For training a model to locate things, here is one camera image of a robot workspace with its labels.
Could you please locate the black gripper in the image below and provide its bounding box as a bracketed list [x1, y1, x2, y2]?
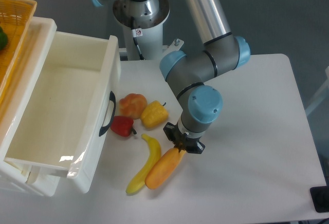
[163, 122, 205, 155]

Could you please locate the long orange bread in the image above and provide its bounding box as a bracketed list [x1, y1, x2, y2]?
[144, 147, 186, 190]

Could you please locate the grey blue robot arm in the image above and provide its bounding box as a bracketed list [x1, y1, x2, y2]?
[91, 0, 250, 154]

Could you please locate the yellow banana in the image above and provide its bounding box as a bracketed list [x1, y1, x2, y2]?
[125, 134, 161, 195]

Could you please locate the yellow bell pepper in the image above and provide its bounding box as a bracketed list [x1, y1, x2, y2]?
[140, 101, 169, 129]

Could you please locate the red bell pepper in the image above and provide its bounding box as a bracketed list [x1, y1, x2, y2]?
[110, 116, 137, 137]

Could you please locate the white plastic drawer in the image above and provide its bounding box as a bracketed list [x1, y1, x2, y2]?
[5, 32, 121, 193]

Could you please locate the white plastic drawer cabinet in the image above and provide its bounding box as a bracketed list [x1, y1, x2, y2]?
[1, 17, 59, 196]

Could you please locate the black device at table edge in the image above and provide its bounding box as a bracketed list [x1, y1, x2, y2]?
[310, 186, 328, 213]

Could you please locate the green bell pepper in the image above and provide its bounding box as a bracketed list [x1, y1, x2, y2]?
[0, 27, 8, 50]

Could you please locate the yellow plastic basket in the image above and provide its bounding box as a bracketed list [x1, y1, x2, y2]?
[1, 0, 37, 100]

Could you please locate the dark blue drawer handle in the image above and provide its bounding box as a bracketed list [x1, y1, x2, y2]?
[99, 90, 116, 137]

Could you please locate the white metal mounting bracket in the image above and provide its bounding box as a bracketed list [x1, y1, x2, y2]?
[162, 38, 185, 56]

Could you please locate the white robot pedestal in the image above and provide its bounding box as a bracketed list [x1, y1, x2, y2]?
[113, 0, 170, 61]

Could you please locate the black cable on pedestal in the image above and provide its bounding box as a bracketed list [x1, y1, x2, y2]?
[129, 15, 145, 61]

